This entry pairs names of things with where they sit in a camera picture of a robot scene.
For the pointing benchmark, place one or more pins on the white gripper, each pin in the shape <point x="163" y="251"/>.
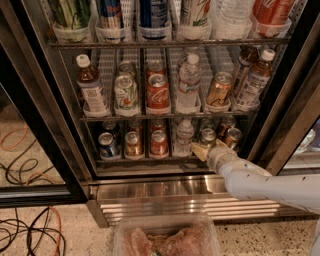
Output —
<point x="217" y="155"/>

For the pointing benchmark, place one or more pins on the green soda can front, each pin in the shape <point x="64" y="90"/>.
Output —
<point x="207" y="137"/>

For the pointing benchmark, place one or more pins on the green soda can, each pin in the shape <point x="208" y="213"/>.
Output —
<point x="206" y="123"/>
<point x="207" y="137"/>

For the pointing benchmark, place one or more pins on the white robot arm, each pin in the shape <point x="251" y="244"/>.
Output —
<point x="247" y="181"/>

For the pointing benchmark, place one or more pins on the green soda can rear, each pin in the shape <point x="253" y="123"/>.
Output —
<point x="206" y="123"/>

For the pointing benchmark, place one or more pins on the small water bottle bottom shelf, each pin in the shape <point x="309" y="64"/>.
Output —
<point x="184" y="137"/>

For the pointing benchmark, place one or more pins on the gold can bottom front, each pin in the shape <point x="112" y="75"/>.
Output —
<point x="232" y="137"/>

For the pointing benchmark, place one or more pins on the gold can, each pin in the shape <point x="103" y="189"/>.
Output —
<point x="226" y="122"/>
<point x="232" y="137"/>

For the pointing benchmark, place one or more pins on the gold can bottom rear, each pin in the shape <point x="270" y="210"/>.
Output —
<point x="226" y="122"/>

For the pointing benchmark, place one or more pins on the water bottle middle shelf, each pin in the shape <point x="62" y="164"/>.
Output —
<point x="189" y="77"/>

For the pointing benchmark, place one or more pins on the red can bottom front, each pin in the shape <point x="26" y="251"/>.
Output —
<point x="159" y="144"/>

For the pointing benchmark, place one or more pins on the gold can middle shelf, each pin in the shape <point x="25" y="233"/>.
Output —
<point x="217" y="99"/>

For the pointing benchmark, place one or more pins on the red can bottom rear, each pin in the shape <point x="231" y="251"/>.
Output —
<point x="158" y="124"/>

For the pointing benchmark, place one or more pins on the red cola can front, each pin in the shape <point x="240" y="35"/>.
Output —
<point x="157" y="95"/>

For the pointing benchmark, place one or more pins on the red cola can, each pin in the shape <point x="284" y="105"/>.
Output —
<point x="157" y="95"/>
<point x="155" y="67"/>

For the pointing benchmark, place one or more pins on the orange can bottom front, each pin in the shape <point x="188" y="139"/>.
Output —
<point x="133" y="145"/>

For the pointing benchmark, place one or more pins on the orange can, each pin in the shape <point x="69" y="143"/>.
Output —
<point x="135" y="125"/>
<point x="133" y="145"/>

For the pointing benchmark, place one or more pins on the orange can bottom rear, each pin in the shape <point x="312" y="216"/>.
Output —
<point x="135" y="125"/>

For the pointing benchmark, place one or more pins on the glass fridge door right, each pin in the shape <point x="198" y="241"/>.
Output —
<point x="290" y="104"/>

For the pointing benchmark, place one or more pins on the glass fridge door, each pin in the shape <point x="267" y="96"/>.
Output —
<point x="42" y="154"/>
<point x="290" y="104"/>

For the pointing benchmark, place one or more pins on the white floral can front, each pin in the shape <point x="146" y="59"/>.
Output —
<point x="126" y="96"/>

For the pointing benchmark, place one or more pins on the red cola can rear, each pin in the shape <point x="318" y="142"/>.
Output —
<point x="155" y="67"/>

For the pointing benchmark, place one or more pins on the blue can bottom front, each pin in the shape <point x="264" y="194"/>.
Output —
<point x="108" y="147"/>

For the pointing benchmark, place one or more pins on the blue can bottom rear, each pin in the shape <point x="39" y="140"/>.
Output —
<point x="113" y="128"/>

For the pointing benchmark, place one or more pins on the steel fridge base grille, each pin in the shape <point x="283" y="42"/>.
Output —
<point x="112" y="200"/>

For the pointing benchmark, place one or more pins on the white floral can rear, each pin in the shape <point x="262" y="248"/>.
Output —
<point x="127" y="67"/>

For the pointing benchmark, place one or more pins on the white floral can top shelf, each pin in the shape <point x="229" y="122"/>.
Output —
<point x="194" y="22"/>

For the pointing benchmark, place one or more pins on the water bottle top shelf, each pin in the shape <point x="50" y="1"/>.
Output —
<point x="232" y="19"/>

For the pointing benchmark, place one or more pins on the dark blue can top shelf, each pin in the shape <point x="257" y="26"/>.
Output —
<point x="153" y="19"/>

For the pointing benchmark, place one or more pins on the red can top shelf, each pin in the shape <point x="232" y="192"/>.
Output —
<point x="270" y="18"/>

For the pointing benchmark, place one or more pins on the blue energy drink can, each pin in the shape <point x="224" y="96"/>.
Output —
<point x="110" y="27"/>

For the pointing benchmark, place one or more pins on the glass fridge door left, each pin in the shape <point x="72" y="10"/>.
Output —
<point x="42" y="154"/>

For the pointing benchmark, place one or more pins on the green striped can top shelf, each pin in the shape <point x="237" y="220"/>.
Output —
<point x="71" y="20"/>

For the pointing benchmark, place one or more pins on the tea bottle middle right front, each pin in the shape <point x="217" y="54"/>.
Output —
<point x="258" y="76"/>

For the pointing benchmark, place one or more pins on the tea bottle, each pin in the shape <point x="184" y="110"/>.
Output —
<point x="89" y="81"/>
<point x="258" y="76"/>
<point x="247" y="56"/>

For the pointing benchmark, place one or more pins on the tea bottle middle right rear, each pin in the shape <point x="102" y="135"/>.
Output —
<point x="247" y="56"/>

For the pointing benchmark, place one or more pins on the clear plastic food container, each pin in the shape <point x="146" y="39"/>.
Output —
<point x="166" y="235"/>

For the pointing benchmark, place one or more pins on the tea bottle middle left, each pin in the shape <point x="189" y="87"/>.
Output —
<point x="89" y="81"/>

